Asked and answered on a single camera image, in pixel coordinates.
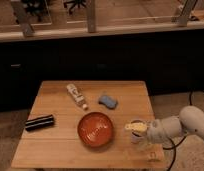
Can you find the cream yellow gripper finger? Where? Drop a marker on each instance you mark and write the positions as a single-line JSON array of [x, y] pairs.
[[138, 126]]

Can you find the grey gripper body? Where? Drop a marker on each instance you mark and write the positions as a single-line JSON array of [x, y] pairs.
[[153, 131]]

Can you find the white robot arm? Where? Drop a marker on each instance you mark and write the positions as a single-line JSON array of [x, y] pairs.
[[190, 120]]

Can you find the blue sponge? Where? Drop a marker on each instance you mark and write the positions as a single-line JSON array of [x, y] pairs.
[[108, 102]]

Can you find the red orange bowl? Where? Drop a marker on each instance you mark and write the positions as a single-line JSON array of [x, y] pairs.
[[95, 129]]

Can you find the white tube bottle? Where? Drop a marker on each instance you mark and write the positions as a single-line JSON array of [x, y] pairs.
[[77, 96]]

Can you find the black office chair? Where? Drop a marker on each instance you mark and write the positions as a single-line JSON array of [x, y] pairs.
[[35, 8], [73, 4]]

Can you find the grey metal post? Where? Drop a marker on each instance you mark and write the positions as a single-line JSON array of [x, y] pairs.
[[91, 16], [185, 13], [22, 18]]

